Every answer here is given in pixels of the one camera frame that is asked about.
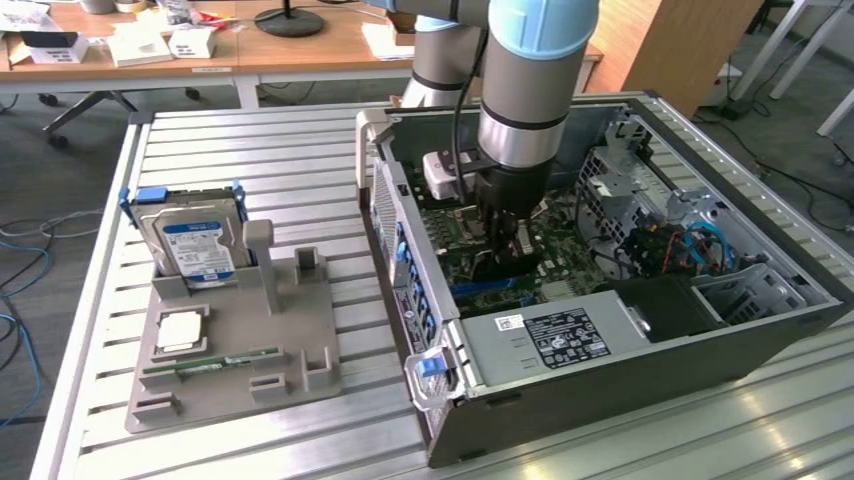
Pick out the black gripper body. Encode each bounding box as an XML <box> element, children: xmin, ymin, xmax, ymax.
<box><xmin>469</xmin><ymin>166</ymin><xmax>555</xmax><ymax>222</ymax></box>

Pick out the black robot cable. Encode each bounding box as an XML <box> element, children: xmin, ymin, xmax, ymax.
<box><xmin>452</xmin><ymin>24</ymin><xmax>492</xmax><ymax>201</ymax></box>

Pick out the black round lamp base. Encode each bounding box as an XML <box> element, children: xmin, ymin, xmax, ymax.
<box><xmin>252</xmin><ymin>0</ymin><xmax>326</xmax><ymax>39</ymax></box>

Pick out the open dark grey PC case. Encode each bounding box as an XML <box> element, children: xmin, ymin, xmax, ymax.
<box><xmin>354</xmin><ymin>94</ymin><xmax>843</xmax><ymax>469</ymax></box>

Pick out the silver disk bay cage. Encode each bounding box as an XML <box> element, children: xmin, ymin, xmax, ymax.
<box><xmin>572</xmin><ymin>144</ymin><xmax>741</xmax><ymax>281</ymax></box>

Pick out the grey floor cable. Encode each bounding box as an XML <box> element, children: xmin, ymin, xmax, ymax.
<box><xmin>0</xmin><ymin>208</ymin><xmax>105</xmax><ymax>240</ymax></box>

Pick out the black and white box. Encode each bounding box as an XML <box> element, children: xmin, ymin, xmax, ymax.
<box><xmin>17</xmin><ymin>30</ymin><xmax>90</xmax><ymax>65</ymax></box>

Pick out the black chair base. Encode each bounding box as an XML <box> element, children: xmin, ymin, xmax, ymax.
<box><xmin>37</xmin><ymin>89</ymin><xmax>202</xmax><ymax>149</ymax></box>

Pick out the red wire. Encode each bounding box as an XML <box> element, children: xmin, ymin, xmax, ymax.
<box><xmin>656</xmin><ymin>227</ymin><xmax>699</xmax><ymax>275</ymax></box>

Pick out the hard disk with blue bracket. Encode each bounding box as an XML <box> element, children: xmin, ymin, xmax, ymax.
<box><xmin>117</xmin><ymin>179</ymin><xmax>258</xmax><ymax>290</ymax></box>

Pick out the open white box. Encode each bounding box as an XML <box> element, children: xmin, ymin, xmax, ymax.
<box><xmin>105</xmin><ymin>23</ymin><xmax>174</xmax><ymax>69</ymax></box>

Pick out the green motherboard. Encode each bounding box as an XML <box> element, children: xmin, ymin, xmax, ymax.
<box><xmin>413</xmin><ymin>197</ymin><xmax>605</xmax><ymax>320</ymax></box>

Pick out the wooden cabinet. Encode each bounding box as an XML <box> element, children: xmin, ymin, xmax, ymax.
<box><xmin>585</xmin><ymin>0</ymin><xmax>767</xmax><ymax>119</ymax></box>

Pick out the wooden desk white frame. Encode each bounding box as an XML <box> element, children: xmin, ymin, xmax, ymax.
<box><xmin>236</xmin><ymin>0</ymin><xmax>605</xmax><ymax>109</ymax></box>
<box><xmin>0</xmin><ymin>0</ymin><xmax>240</xmax><ymax>109</ymax></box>

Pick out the silver CPU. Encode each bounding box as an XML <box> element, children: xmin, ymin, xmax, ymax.
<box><xmin>154</xmin><ymin>312</ymin><xmax>205</xmax><ymax>352</ymax></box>

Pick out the blue expansion slot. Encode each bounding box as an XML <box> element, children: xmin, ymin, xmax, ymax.
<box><xmin>450</xmin><ymin>279</ymin><xmax>520</xmax><ymax>297</ymax></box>

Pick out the blue wire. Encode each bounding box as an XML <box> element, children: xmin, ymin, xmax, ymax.
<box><xmin>683</xmin><ymin>221</ymin><xmax>740</xmax><ymax>275</ymax></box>

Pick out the CPU socket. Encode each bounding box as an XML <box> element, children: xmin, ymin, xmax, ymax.
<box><xmin>449</xmin><ymin>205</ymin><xmax>483</xmax><ymax>247</ymax></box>

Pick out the grey parts rack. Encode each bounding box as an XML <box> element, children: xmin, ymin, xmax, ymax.
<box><xmin>124</xmin><ymin>218</ymin><xmax>342</xmax><ymax>435</ymax></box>

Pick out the green RAM stick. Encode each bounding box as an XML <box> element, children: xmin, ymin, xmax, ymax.
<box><xmin>141</xmin><ymin>346</ymin><xmax>282</xmax><ymax>376</ymax></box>

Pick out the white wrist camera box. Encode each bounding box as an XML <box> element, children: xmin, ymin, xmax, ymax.
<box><xmin>421</xmin><ymin>151</ymin><xmax>481</xmax><ymax>200</ymax></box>

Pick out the silver chipset heat sink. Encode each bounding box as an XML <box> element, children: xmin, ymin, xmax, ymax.
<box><xmin>537</xmin><ymin>281</ymin><xmax>577</xmax><ymax>303</ymax></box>

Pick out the blue floor cable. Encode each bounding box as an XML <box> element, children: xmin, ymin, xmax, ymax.
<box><xmin>0</xmin><ymin>239</ymin><xmax>53</xmax><ymax>429</ymax></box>

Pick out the white paper stack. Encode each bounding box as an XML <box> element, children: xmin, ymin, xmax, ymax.
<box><xmin>360</xmin><ymin>22</ymin><xmax>416</xmax><ymax>62</ymax></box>

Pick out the white table frame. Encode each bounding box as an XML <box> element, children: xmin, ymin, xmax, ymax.
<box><xmin>725</xmin><ymin>0</ymin><xmax>854</xmax><ymax>101</ymax></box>

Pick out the small silver disk bay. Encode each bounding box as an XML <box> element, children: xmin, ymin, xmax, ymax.
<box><xmin>689</xmin><ymin>263</ymin><xmax>809</xmax><ymax>327</ymax></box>

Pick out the white labelled box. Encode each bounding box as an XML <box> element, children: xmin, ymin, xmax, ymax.
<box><xmin>165</xmin><ymin>27</ymin><xmax>218</xmax><ymax>60</ymax></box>

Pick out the grey power supply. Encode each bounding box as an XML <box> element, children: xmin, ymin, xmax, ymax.
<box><xmin>457</xmin><ymin>291</ymin><xmax>653</xmax><ymax>390</ymax></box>

